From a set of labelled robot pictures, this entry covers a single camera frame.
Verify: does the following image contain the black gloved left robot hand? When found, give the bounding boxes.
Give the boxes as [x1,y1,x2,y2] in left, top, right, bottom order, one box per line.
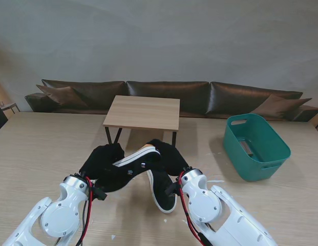
[79,143,148,186]

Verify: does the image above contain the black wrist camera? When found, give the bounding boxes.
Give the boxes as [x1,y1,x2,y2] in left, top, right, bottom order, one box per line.
[165,182,181,197]
[93,187,108,201]

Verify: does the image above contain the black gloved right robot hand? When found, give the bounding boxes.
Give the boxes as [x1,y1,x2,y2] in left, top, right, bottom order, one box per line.
[145,138,189,177]

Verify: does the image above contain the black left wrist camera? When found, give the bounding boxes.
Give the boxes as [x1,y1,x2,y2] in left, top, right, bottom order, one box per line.
[93,187,108,201]

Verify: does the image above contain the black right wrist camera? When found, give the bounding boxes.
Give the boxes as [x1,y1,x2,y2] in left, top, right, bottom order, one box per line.
[165,182,181,197]

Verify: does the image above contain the teal plastic basin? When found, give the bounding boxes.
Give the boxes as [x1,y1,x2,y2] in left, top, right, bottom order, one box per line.
[222,113,292,181]

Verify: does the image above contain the small background side table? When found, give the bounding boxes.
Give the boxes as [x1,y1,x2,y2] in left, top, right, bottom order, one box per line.
[0,101,20,115]

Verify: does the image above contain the yellow canvas sneaker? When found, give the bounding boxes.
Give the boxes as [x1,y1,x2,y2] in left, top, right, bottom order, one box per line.
[96,145,162,193]
[146,169,178,214]

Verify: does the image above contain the brown leather sofa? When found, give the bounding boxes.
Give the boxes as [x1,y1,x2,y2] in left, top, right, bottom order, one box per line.
[25,79,318,122]

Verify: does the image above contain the small wooden stand black legs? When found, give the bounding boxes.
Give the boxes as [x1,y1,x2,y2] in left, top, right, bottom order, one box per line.
[102,95,180,152]

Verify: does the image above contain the brown cushion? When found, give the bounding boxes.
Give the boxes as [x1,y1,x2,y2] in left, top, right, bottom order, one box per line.
[253,94,313,121]
[36,84,89,108]

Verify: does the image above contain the beige hand brush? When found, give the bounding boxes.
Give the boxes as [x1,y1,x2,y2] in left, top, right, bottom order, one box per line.
[239,139,256,157]

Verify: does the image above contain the red black left arm cable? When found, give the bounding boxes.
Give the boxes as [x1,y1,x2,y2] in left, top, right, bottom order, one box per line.
[76,176,97,246]

